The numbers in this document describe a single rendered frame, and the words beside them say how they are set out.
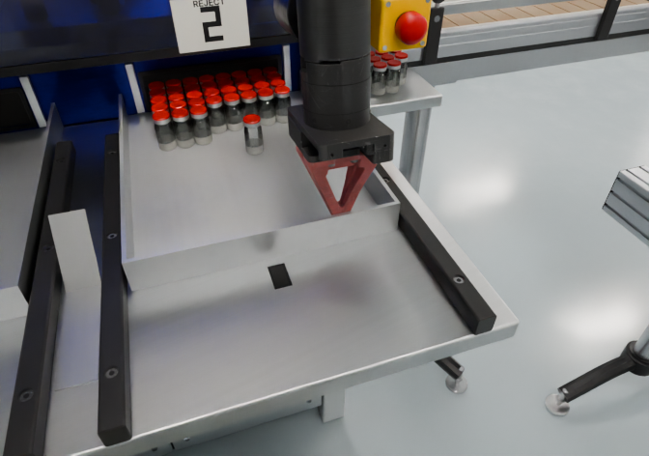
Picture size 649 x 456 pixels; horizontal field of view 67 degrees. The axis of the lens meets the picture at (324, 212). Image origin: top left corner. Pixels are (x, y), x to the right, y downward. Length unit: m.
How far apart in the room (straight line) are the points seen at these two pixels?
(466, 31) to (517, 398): 0.98
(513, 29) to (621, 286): 1.16
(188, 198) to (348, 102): 0.24
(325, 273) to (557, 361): 1.21
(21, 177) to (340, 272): 0.40
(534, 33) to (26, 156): 0.82
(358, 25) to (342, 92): 0.05
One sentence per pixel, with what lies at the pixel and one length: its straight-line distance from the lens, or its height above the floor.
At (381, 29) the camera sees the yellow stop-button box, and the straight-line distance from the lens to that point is 0.68.
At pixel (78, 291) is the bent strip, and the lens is 0.49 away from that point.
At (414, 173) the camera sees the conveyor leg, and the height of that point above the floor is 0.63.
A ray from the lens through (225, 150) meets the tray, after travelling 0.63.
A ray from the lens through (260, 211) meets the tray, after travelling 0.52.
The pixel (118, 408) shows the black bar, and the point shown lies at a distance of 0.38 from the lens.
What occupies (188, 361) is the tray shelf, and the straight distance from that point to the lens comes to 0.41.
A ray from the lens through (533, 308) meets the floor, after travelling 1.70.
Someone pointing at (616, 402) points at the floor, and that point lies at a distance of 1.59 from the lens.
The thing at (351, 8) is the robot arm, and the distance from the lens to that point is 0.38.
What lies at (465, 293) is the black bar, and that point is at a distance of 0.43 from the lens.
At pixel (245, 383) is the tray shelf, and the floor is 0.88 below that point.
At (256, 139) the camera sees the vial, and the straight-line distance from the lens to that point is 0.60.
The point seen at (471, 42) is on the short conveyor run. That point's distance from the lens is 0.91.
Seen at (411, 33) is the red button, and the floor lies 0.99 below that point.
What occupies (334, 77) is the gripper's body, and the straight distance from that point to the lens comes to 0.39.
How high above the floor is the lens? 1.21
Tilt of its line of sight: 39 degrees down
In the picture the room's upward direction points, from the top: straight up
